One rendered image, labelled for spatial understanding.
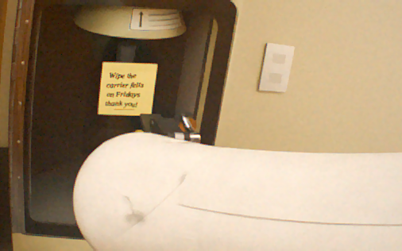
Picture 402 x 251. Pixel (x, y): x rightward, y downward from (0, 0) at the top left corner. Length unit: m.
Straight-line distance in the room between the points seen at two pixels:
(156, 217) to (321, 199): 0.12
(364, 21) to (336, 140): 0.33
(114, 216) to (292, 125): 1.08
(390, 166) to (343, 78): 1.17
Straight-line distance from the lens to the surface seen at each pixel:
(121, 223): 0.39
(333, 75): 1.43
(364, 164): 0.30
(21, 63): 0.79
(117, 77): 0.81
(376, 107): 1.53
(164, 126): 0.71
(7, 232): 1.02
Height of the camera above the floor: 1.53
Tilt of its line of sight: 23 degrees down
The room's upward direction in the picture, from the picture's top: 10 degrees clockwise
